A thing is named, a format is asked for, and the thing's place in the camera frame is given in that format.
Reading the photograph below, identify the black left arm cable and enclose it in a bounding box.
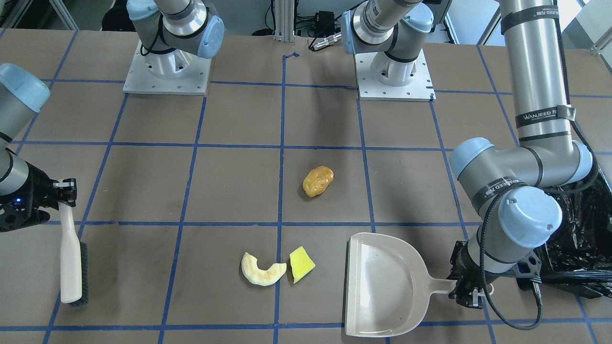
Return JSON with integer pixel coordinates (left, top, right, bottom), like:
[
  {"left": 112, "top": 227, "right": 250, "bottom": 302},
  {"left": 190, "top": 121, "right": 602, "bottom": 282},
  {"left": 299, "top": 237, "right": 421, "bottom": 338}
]
[{"left": 476, "top": 14, "right": 599, "bottom": 330}]

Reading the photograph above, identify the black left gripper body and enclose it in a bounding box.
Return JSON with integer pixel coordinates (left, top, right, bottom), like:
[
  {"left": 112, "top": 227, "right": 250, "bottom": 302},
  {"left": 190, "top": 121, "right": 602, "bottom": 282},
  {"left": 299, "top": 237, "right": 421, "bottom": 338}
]
[{"left": 447, "top": 240, "right": 542, "bottom": 306}]

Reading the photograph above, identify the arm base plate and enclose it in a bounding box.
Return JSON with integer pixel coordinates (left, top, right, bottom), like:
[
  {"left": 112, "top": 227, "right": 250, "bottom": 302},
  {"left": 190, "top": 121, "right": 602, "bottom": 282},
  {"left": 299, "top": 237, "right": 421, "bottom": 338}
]
[
  {"left": 354, "top": 50, "right": 437, "bottom": 102},
  {"left": 123, "top": 41, "right": 212, "bottom": 96}
]

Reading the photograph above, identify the beige plastic dustpan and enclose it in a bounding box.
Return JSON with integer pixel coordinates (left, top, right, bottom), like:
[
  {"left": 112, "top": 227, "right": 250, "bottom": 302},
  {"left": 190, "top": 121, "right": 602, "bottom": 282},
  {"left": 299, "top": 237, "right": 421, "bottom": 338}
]
[{"left": 344, "top": 228, "right": 479, "bottom": 338}]

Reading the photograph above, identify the black trash bag liner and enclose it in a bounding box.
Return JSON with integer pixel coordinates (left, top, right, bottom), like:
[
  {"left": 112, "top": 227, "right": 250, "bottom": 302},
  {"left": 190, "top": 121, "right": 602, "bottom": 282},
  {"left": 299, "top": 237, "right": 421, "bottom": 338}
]
[{"left": 536, "top": 171, "right": 612, "bottom": 299}]

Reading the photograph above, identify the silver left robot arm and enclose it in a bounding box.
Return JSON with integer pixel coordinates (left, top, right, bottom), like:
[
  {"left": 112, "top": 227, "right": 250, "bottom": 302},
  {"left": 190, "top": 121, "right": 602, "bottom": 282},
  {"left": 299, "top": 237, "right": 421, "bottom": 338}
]
[{"left": 449, "top": 0, "right": 595, "bottom": 308}]

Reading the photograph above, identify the yellow green sponge piece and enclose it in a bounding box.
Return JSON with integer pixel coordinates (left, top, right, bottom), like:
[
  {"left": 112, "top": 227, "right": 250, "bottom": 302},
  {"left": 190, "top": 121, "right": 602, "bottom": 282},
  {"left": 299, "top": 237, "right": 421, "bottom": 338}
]
[{"left": 289, "top": 246, "right": 316, "bottom": 284}]

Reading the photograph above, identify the aluminium frame post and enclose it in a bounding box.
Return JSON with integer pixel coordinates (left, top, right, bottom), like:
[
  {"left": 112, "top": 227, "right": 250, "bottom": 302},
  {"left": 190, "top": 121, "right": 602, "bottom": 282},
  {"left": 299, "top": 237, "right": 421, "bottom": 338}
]
[{"left": 273, "top": 0, "right": 295, "bottom": 45}]

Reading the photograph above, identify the yellow toy potato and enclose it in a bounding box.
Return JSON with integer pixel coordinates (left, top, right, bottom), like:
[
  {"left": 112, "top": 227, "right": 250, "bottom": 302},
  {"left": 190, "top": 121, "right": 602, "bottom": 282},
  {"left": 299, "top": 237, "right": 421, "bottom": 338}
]
[{"left": 302, "top": 166, "right": 334, "bottom": 197}]

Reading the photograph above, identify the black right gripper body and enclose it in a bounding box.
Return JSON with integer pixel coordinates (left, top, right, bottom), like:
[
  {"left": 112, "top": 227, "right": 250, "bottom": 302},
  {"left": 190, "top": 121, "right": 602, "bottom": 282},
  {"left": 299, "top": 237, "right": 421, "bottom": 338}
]
[{"left": 0, "top": 163, "right": 60, "bottom": 232}]

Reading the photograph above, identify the white hand brush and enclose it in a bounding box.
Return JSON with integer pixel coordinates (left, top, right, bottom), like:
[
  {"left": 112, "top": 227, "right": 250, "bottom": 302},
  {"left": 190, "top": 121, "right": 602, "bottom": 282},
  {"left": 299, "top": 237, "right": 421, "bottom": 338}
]
[{"left": 58, "top": 203, "right": 89, "bottom": 308}]

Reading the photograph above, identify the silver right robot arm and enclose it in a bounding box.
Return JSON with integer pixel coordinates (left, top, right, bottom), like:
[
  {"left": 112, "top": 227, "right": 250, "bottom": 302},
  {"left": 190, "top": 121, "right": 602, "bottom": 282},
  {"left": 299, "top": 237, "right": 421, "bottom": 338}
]
[{"left": 1, "top": 0, "right": 225, "bottom": 232}]

